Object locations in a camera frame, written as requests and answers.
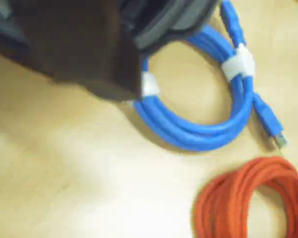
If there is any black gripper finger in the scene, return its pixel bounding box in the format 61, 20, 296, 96
12, 0, 142, 103

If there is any black square bowl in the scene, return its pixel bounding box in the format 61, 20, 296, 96
0, 0, 221, 65

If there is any blue coiled cable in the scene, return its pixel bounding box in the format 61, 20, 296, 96
133, 0, 288, 152

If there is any red coiled cable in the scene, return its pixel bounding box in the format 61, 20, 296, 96
193, 156, 298, 238

